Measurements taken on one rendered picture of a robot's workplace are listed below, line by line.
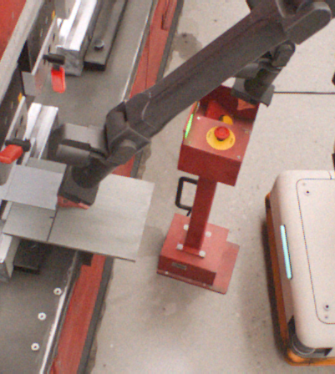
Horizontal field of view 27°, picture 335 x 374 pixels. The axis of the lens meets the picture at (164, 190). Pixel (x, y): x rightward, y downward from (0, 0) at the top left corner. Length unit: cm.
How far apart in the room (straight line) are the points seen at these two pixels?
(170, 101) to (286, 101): 182
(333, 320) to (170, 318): 55
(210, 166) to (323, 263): 60
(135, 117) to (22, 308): 50
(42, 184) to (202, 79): 47
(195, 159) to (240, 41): 76
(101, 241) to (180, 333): 105
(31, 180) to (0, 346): 33
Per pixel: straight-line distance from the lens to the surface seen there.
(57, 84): 135
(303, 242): 226
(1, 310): 145
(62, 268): 148
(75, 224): 138
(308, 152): 280
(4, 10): 107
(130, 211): 139
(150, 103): 114
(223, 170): 180
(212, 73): 110
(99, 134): 122
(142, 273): 244
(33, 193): 142
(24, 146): 116
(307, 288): 219
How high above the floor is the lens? 221
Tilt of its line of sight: 58 degrees down
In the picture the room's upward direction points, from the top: 8 degrees clockwise
